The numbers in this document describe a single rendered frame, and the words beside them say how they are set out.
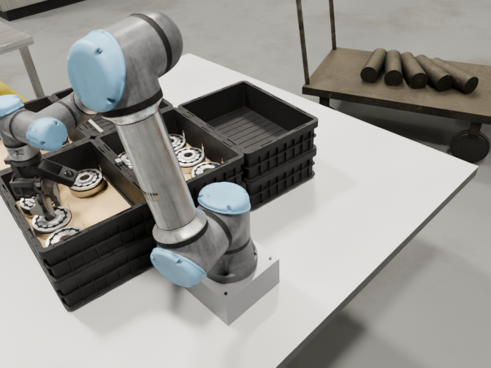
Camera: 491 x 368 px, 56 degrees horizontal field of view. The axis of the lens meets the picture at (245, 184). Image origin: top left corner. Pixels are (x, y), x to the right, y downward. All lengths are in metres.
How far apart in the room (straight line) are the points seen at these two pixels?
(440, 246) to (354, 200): 1.01
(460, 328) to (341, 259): 0.94
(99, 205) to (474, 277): 1.69
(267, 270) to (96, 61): 0.68
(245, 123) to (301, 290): 0.69
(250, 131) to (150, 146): 0.84
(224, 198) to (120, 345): 0.45
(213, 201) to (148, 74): 0.34
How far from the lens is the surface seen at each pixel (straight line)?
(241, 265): 1.14
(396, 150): 1.80
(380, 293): 2.20
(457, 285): 2.33
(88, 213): 1.39
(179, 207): 0.91
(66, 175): 1.28
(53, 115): 1.16
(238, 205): 1.02
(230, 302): 1.15
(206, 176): 1.28
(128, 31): 0.81
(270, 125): 1.67
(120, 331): 1.25
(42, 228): 1.34
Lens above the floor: 1.68
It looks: 38 degrees down
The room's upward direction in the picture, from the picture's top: 4 degrees counter-clockwise
